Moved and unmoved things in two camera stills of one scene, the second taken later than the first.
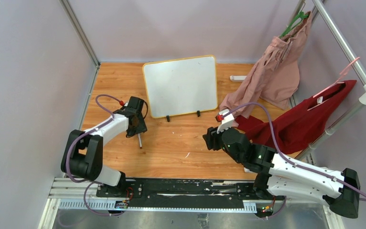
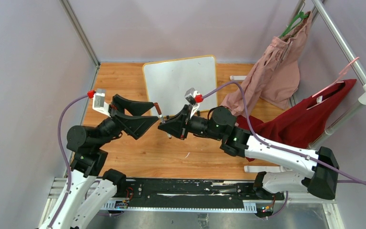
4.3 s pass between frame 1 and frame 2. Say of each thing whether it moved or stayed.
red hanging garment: stayed
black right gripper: moved
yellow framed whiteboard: stayed
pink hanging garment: stayed
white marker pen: moved
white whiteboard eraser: stayed
